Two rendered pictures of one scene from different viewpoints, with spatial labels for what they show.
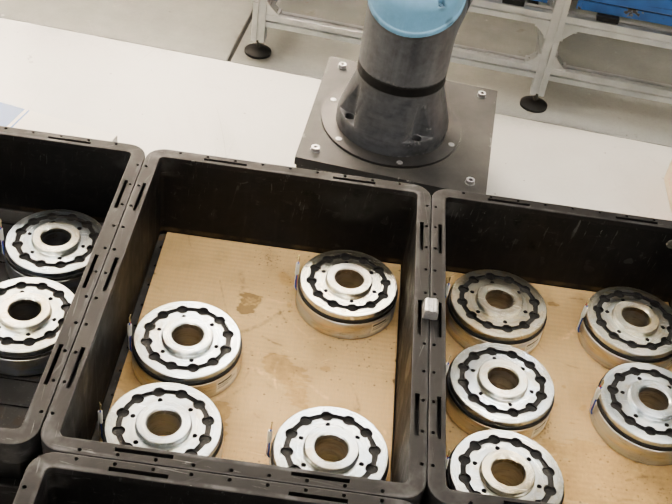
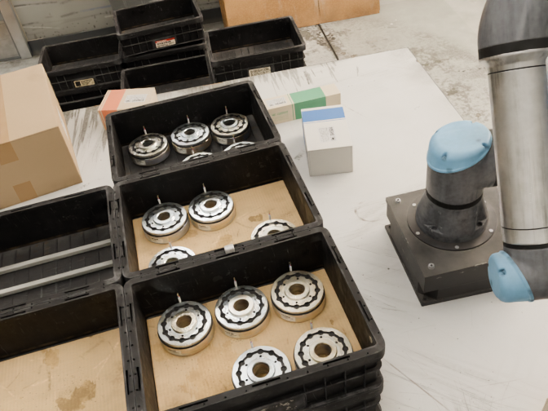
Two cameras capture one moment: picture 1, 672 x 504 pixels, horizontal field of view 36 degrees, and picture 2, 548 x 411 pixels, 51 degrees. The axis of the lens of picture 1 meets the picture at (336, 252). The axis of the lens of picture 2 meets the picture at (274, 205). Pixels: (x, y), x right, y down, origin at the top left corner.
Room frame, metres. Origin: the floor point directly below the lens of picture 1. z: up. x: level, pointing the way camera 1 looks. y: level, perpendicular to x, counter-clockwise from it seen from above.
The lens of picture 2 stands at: (0.65, -0.86, 1.73)
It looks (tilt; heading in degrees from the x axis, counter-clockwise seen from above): 42 degrees down; 81
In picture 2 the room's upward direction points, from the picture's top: 8 degrees counter-clockwise
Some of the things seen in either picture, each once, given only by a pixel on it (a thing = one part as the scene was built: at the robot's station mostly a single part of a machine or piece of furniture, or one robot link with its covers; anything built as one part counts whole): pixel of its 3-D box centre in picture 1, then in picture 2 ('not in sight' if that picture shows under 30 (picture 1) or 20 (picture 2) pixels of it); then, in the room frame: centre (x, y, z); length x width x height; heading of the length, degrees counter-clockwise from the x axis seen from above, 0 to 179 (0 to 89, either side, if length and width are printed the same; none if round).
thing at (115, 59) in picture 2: not in sight; (91, 83); (0.26, 1.87, 0.31); 0.40 x 0.30 x 0.34; 176
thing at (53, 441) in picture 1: (264, 304); (212, 206); (0.67, 0.06, 0.92); 0.40 x 0.30 x 0.02; 1
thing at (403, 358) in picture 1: (260, 343); (216, 223); (0.67, 0.06, 0.87); 0.40 x 0.30 x 0.11; 1
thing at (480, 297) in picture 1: (499, 300); (297, 289); (0.78, -0.17, 0.86); 0.05 x 0.05 x 0.01
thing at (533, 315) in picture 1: (498, 303); (297, 291); (0.78, -0.17, 0.86); 0.10 x 0.10 x 0.01
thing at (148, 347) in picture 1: (187, 340); (210, 205); (0.67, 0.13, 0.86); 0.10 x 0.10 x 0.01
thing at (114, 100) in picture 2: not in sight; (129, 108); (0.50, 0.83, 0.74); 0.16 x 0.12 x 0.07; 162
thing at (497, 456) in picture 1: (507, 473); (183, 321); (0.56, -0.18, 0.86); 0.05 x 0.05 x 0.01
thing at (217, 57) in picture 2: not in sight; (259, 83); (1.03, 1.42, 0.37); 0.40 x 0.30 x 0.45; 176
